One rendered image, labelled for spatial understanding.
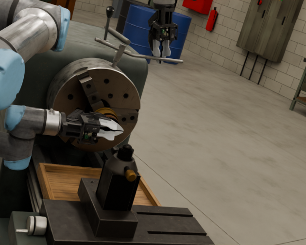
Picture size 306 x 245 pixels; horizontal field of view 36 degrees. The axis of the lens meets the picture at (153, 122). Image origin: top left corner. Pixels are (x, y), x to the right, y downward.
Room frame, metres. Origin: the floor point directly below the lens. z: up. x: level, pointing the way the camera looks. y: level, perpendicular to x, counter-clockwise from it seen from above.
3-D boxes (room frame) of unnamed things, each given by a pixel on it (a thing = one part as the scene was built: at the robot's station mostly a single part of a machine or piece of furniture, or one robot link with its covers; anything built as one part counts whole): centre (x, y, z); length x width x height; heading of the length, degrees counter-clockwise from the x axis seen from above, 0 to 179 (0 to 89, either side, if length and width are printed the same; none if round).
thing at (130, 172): (1.03, 0.02, 1.14); 0.04 x 0.02 x 0.02; 26
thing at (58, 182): (1.36, 0.09, 0.89); 0.36 x 0.30 x 0.04; 116
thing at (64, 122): (1.36, 0.21, 1.08); 0.12 x 0.09 x 0.08; 115
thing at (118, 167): (1.07, 0.04, 1.14); 0.08 x 0.08 x 0.03
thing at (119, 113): (1.59, 0.10, 1.09); 0.12 x 0.11 x 0.05; 116
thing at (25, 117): (1.30, 0.36, 1.08); 0.11 x 0.08 x 0.09; 115
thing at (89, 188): (1.10, 0.05, 1.00); 0.20 x 0.10 x 0.05; 26
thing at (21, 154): (1.31, 0.38, 0.98); 0.11 x 0.08 x 0.11; 92
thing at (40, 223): (0.99, 0.21, 0.95); 0.07 x 0.04 x 0.04; 116
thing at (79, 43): (1.97, 0.41, 1.06); 0.59 x 0.48 x 0.39; 26
